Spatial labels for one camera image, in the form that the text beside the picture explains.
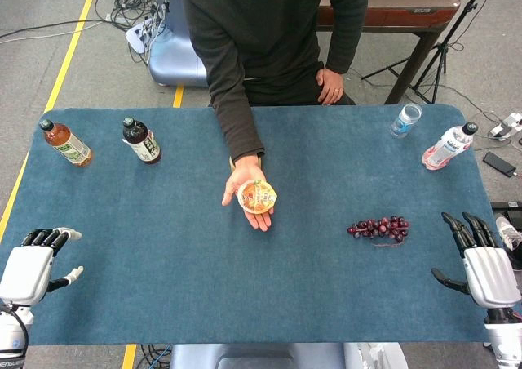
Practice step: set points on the blue grey machine housing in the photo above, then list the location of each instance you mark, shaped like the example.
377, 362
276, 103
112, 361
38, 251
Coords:
175, 59

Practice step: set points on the purple grape bunch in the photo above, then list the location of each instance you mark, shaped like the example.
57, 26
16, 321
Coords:
381, 228

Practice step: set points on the person's right hand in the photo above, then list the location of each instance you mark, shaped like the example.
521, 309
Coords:
244, 171

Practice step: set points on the black phone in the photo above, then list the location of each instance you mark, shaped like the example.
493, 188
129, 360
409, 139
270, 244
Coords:
499, 163

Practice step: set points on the person's right forearm dark sleeve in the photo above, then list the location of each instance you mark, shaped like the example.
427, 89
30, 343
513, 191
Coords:
238, 124

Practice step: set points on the orange snack cup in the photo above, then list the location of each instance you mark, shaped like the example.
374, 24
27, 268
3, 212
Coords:
257, 197

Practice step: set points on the white sneaker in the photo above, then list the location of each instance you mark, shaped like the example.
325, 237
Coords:
510, 230

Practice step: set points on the black tripod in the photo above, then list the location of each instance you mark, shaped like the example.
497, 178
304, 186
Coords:
442, 46

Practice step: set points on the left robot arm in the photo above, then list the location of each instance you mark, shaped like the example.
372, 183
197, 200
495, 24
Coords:
10, 336

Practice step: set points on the dark tea bottle white label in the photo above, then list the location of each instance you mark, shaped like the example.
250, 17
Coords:
142, 142

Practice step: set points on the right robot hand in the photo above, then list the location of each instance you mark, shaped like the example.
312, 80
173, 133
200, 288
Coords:
491, 277

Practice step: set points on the white socket box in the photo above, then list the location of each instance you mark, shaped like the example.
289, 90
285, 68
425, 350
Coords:
138, 34

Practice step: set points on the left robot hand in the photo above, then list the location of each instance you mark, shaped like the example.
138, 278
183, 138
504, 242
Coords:
24, 271

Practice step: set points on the person's torso dark sweater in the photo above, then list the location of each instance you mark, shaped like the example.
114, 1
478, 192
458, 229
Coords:
265, 38

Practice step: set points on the brown mahjong table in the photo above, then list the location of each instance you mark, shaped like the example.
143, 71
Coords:
387, 14

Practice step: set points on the clear empty bottle blue label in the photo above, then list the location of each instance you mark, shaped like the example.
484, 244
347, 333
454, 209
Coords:
404, 122

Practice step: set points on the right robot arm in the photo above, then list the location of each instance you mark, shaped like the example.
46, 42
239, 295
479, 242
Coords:
505, 340

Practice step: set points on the blue table cloth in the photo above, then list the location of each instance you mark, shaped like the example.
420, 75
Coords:
163, 242

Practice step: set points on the person's left forearm dark sleeve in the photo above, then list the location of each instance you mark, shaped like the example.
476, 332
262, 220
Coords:
346, 38

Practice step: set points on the robot torso base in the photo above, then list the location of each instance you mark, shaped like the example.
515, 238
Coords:
261, 356

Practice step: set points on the white power strip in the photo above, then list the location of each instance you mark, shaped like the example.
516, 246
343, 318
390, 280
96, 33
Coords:
505, 126

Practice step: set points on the pink drink bottle white label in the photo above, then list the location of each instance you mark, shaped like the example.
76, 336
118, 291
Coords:
446, 148

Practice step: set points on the person's left hand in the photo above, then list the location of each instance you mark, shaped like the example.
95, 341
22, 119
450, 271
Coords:
330, 85

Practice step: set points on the amber tea bottle green label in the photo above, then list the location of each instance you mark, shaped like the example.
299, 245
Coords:
67, 144

